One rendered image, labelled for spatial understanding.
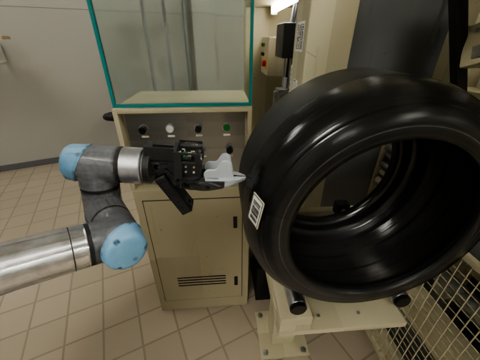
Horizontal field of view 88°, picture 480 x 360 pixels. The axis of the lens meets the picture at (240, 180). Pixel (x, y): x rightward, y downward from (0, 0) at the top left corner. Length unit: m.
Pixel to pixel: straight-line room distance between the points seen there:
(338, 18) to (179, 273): 1.37
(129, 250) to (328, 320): 0.60
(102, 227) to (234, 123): 0.75
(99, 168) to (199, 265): 1.05
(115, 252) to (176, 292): 1.24
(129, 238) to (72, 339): 1.52
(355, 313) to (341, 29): 0.80
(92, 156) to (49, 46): 3.52
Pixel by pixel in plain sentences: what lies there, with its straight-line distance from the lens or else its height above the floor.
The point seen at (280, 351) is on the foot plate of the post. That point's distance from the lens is 1.67.
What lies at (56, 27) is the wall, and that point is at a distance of 4.02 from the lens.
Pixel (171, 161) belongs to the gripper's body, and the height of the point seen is 1.29.
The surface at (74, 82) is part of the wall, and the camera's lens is 4.04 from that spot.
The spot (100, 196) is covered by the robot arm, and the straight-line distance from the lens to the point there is 0.57.
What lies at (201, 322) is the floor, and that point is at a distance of 1.76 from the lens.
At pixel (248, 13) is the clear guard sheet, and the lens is 1.04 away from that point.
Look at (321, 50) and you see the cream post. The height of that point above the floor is 1.48.
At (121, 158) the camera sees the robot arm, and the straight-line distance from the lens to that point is 0.53.
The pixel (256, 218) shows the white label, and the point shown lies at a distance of 0.48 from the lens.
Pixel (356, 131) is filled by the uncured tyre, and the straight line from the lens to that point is 0.44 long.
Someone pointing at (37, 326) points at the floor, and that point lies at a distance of 2.12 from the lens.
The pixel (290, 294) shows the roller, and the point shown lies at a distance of 0.73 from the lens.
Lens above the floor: 1.50
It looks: 29 degrees down
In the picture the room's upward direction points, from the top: straight up
